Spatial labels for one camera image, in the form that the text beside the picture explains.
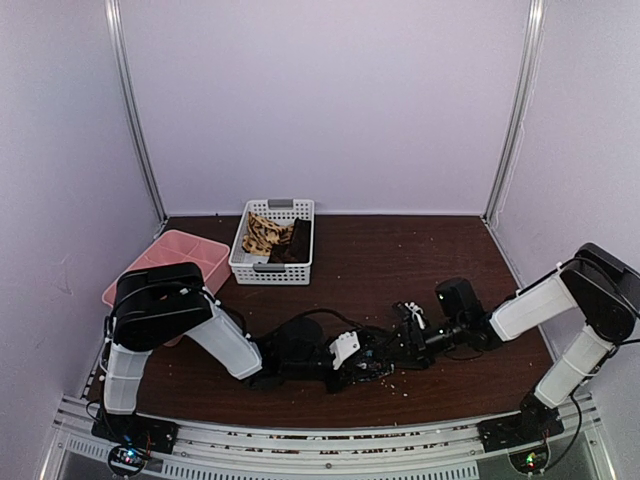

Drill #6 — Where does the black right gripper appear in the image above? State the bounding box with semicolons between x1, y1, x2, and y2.
374;316;466;371

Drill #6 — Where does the navy floral patterned tie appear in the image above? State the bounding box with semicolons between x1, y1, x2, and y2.
348;347;395;384

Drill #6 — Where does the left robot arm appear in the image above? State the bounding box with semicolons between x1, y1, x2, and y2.
100;262;372;444

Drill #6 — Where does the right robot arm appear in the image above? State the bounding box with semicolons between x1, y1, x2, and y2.
384;243;639;442

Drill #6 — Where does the dark brown red floral tie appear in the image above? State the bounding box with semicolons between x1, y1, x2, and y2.
268;219;312;264

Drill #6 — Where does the white perforated plastic basket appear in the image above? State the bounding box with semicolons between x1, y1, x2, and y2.
228;199;315;286

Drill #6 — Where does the yellow floral tie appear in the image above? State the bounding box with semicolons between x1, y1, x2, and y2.
242;212;293;257

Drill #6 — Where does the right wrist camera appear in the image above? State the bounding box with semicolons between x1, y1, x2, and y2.
392;301;430;330

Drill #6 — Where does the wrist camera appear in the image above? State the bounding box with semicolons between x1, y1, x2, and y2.
392;301;430;330
328;331;361;371

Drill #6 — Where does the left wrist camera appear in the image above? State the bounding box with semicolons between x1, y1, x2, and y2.
328;331;361;371

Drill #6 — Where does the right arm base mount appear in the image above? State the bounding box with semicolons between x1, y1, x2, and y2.
477;409;564;452

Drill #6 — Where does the aluminium front rail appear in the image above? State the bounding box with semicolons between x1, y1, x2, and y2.
34;394;621;479

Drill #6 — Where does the right aluminium frame post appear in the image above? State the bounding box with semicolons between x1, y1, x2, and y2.
483;0;546;226

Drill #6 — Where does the aluminium frame post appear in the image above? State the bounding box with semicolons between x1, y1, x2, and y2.
483;0;546;226
104;0;169;226

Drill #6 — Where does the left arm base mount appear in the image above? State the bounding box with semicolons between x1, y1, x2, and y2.
91;410;179;454

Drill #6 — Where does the left aluminium frame post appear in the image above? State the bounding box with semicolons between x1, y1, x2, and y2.
104;0;169;226

